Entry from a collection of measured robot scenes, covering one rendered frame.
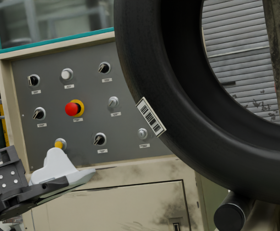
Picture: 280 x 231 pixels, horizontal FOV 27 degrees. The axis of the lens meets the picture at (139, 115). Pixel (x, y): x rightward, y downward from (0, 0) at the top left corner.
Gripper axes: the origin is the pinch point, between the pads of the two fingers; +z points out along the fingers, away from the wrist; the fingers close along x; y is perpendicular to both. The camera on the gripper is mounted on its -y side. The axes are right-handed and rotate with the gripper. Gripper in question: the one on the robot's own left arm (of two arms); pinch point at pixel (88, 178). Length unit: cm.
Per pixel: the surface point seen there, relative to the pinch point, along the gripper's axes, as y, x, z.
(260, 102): 146, 768, 535
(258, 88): 169, 760, 540
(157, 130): 3.4, 0.7, 12.9
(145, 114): 6.3, 0.9, 12.2
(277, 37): 15, 12, 49
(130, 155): 14, 74, 33
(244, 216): -13.4, -2.7, 18.4
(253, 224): -15.2, 5.6, 23.6
